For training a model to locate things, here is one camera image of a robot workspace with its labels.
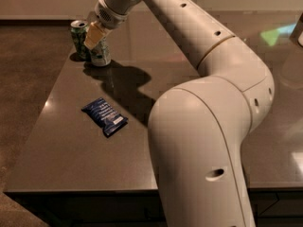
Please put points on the white 7up can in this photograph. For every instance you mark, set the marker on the white 7up can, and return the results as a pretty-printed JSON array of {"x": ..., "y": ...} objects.
[{"x": 100, "y": 55}]

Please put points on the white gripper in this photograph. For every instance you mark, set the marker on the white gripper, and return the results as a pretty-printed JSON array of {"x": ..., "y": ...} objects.
[{"x": 109, "y": 16}]

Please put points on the blue snack packet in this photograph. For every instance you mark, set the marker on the blue snack packet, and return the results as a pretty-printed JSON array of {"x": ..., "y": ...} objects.
[{"x": 105, "y": 116}]

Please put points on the green soda can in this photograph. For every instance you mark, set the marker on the green soda can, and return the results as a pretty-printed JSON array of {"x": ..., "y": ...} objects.
[{"x": 78, "y": 33}]

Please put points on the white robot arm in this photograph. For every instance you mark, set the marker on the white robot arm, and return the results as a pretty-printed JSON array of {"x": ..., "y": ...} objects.
[{"x": 196, "y": 128}]

